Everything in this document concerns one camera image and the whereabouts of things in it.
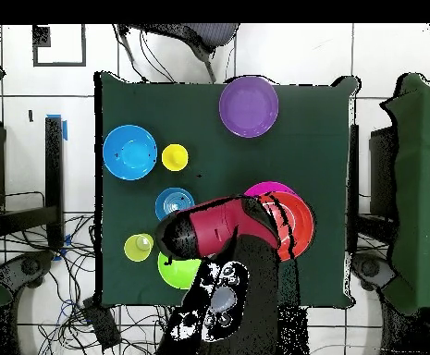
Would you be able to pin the pink plastic bowl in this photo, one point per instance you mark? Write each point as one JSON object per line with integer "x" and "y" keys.
{"x": 270, "y": 188}

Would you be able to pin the orange plastic bowl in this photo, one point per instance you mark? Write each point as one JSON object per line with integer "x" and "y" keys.
{"x": 303, "y": 222}

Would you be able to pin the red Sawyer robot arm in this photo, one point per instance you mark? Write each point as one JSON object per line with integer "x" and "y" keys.
{"x": 218, "y": 225}

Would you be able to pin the small dark blue bowl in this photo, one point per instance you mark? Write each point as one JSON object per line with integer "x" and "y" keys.
{"x": 172, "y": 203}

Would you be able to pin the yellow plastic cup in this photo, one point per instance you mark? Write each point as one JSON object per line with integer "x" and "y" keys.
{"x": 175, "y": 157}

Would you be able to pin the green plastic bowl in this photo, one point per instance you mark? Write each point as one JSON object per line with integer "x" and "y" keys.
{"x": 179, "y": 273}

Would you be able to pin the dark green table cloth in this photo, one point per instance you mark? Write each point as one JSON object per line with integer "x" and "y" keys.
{"x": 199, "y": 111}

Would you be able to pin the large light blue bowl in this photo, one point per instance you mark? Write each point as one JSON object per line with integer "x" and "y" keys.
{"x": 129, "y": 152}

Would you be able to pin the purple plastic bowl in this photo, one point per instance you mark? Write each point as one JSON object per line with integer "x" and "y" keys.
{"x": 249, "y": 106}

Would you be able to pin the translucent yellow-green plastic cup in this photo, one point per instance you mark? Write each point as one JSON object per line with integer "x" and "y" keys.
{"x": 135, "y": 251}

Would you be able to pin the grey office chair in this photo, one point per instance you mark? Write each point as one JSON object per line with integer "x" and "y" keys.
{"x": 214, "y": 35}

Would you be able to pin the black power strip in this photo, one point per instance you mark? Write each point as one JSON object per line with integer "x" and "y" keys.
{"x": 101, "y": 325}

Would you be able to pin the black floor device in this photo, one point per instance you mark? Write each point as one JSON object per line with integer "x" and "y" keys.
{"x": 26, "y": 268}
{"x": 371, "y": 270}

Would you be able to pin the black metal frame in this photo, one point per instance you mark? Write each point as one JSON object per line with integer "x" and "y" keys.
{"x": 53, "y": 166}
{"x": 383, "y": 166}

